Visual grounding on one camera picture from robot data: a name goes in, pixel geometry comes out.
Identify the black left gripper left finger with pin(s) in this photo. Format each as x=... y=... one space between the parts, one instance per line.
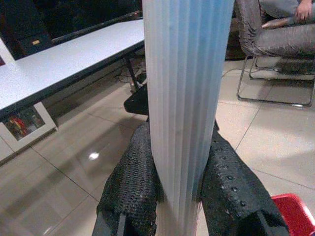
x=133 y=184

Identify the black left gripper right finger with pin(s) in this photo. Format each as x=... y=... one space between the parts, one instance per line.
x=231 y=191

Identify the black rounded object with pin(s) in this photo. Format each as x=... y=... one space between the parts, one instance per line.
x=135 y=103

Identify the white framed picture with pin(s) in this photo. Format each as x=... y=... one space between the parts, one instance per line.
x=46 y=118

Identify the white table black legs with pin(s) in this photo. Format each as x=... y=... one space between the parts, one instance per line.
x=61 y=64

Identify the black box gold label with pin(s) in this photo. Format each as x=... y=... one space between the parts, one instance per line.
x=37 y=44

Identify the seated person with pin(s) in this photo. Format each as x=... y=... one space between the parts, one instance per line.
x=305 y=9

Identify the grey padded metal-frame chair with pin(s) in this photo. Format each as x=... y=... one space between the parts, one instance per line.
x=283 y=41

